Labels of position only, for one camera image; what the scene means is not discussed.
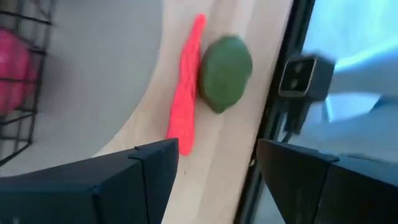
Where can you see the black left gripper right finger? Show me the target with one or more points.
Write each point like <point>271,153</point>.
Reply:
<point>326,193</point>

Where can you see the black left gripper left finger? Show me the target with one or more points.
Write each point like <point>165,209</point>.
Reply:
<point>77,196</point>

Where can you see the pink peach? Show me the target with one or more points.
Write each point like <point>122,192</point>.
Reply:
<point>14,68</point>

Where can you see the red chili pepper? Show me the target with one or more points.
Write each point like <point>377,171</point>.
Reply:
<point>186,93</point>

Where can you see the dark green lime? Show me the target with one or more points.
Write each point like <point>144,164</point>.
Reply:
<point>225,74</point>

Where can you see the grey round mat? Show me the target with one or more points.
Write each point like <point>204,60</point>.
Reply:
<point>93,77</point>

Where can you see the small black camera box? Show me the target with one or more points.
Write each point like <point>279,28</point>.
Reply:
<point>306,77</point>

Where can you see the black table frame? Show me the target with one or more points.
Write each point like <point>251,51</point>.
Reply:
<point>297,18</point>

